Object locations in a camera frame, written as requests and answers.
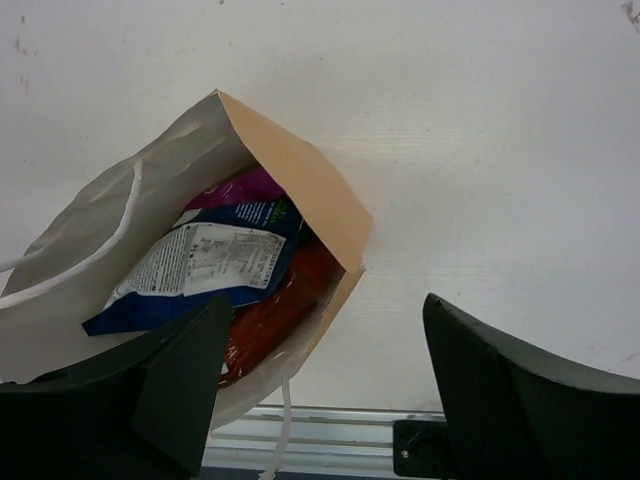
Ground red Doritos chip bag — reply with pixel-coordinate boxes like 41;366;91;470
218;239;339;388

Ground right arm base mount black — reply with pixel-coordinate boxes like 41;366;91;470
392;420;455;479

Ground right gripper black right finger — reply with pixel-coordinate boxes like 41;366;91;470
423;293;639;479

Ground brown paper bag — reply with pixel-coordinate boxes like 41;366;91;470
1;91;373;428

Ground blue snack bag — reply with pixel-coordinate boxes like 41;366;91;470
82;197;304;336

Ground purple snack bag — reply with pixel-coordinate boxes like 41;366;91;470
184;167;285;212

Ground aluminium front rail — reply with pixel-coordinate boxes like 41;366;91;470
202;406;445;478

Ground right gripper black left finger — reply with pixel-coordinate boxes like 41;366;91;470
1;295;232;479

